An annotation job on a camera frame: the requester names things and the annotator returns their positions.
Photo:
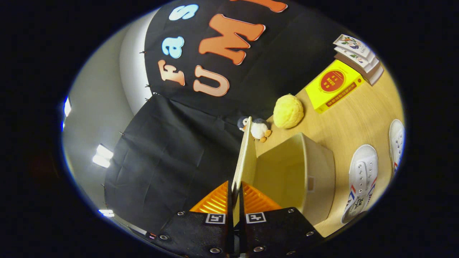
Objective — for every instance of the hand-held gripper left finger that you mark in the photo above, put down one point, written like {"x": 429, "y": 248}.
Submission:
{"x": 230, "y": 215}

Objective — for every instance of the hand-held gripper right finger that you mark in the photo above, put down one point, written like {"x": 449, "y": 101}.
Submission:
{"x": 242, "y": 215}

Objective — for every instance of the beige fabric storage box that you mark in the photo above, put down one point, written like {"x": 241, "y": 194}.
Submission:
{"x": 287, "y": 172}

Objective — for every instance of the white canvas shoe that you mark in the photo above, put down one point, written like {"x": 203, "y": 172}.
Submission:
{"x": 362, "y": 168}
{"x": 397, "y": 139}

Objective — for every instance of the penguin plush toy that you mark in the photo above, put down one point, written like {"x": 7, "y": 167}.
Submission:
{"x": 259, "y": 129}

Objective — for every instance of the yellow round plush toy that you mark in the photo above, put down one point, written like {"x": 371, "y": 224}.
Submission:
{"x": 288, "y": 111}

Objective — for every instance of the ceiling light panel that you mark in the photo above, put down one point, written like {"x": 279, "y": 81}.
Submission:
{"x": 102, "y": 156}

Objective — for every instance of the yellow book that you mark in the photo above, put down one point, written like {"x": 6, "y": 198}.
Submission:
{"x": 333, "y": 84}

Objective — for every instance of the white paperback book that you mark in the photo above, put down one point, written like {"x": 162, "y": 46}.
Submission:
{"x": 360, "y": 59}

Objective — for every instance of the white illustrated book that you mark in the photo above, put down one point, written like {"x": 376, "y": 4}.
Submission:
{"x": 353, "y": 43}

